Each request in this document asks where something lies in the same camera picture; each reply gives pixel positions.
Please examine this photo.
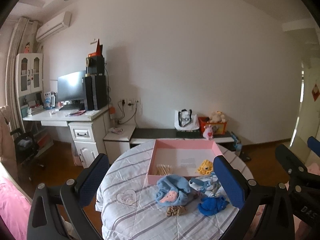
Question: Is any light blue printed cloth bundle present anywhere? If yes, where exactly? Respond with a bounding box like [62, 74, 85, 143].
[189, 172, 221, 197]

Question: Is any royal blue knitted toy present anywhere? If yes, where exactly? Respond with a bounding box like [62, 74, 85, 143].
[197, 196, 229, 216]

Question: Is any blue fleece elephant pouch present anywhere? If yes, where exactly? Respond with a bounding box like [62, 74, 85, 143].
[155, 174, 191, 206]

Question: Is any leopard print scrunchie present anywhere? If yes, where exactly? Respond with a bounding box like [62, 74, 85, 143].
[166, 206, 186, 217]

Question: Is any yellow crocheted toy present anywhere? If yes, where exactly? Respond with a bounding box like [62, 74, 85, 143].
[197, 159, 213, 176]

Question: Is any low black white bench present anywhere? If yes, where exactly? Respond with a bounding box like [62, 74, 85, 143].
[103, 124, 237, 158]

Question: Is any striped white quilt cover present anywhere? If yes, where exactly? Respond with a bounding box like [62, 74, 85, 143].
[95, 140, 252, 239]

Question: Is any white desk with drawers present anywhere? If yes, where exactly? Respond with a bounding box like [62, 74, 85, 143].
[23, 106, 110, 168]

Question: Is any pink white plush toy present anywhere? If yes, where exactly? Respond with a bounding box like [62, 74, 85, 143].
[202, 125, 214, 140]

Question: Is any orange toy storage box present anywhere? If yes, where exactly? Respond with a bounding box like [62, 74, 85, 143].
[198, 116, 227, 135]

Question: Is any pink shallow box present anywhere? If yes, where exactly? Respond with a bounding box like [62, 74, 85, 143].
[146, 139, 222, 185]

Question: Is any cream plush toy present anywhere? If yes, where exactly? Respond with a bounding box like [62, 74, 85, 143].
[208, 111, 226, 123]

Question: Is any cotton swab bundle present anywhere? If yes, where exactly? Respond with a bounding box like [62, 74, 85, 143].
[156, 164, 173, 176]

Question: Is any black office chair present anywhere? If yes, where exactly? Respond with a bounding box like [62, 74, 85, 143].
[10, 128, 40, 181]

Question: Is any white tote bag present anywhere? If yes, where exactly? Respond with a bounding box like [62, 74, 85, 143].
[174, 109, 200, 131]

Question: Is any pink bedsheet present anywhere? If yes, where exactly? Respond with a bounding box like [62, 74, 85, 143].
[1, 177, 31, 239]

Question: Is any black computer tower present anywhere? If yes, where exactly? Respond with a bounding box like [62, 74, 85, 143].
[82, 75, 108, 111]

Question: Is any black computer monitor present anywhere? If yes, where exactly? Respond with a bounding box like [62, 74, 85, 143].
[57, 70, 86, 101]

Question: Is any black box on tower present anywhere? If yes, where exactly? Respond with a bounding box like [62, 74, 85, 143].
[86, 56, 105, 75]

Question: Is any white glass-door cabinet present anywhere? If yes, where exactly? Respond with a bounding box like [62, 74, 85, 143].
[15, 53, 43, 98]

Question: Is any white air conditioner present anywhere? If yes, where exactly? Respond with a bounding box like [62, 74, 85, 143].
[36, 11, 72, 43]

